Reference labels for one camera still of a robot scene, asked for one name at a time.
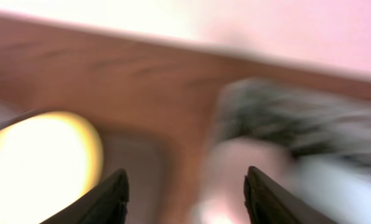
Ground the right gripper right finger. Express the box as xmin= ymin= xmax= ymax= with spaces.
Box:
xmin=244 ymin=166 xmax=336 ymax=224

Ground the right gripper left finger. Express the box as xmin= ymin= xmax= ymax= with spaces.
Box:
xmin=41 ymin=169 xmax=129 ymax=224

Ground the yellow plate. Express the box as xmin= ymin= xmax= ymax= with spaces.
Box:
xmin=0 ymin=111 xmax=103 ymax=224

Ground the grey dishwasher rack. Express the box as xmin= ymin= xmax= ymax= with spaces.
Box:
xmin=216 ymin=78 xmax=371 ymax=223

